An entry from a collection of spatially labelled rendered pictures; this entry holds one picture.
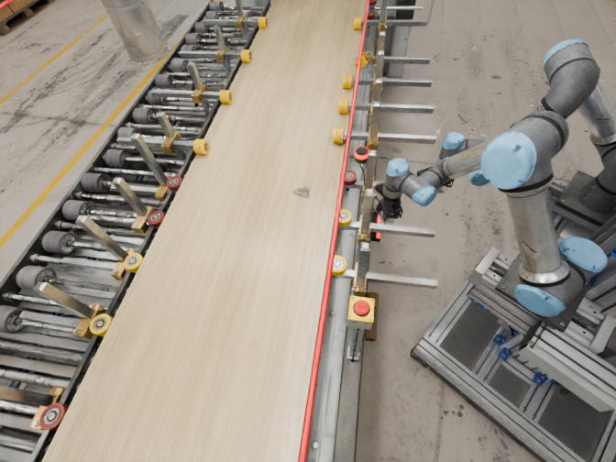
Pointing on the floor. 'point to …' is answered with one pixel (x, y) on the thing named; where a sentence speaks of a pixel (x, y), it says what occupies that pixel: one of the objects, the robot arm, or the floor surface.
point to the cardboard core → (373, 322)
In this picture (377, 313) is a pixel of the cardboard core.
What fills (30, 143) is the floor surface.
